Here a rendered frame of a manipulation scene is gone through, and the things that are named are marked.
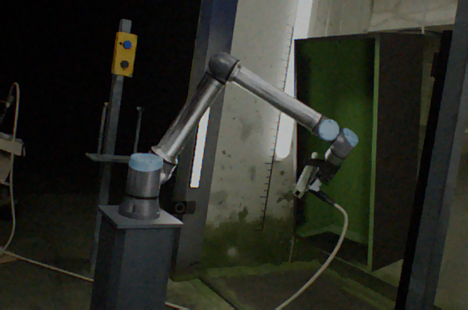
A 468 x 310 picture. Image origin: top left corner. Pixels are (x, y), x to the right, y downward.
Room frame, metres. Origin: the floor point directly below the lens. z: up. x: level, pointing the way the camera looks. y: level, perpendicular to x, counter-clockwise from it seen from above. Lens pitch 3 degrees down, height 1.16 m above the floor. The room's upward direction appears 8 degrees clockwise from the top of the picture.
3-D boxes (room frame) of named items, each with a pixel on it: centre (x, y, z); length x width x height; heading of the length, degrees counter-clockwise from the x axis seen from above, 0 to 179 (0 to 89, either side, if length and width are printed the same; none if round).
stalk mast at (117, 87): (2.80, 0.77, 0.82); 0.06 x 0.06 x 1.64; 33
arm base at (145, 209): (2.00, 0.37, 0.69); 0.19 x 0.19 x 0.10
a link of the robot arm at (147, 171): (2.01, 0.37, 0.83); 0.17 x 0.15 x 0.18; 176
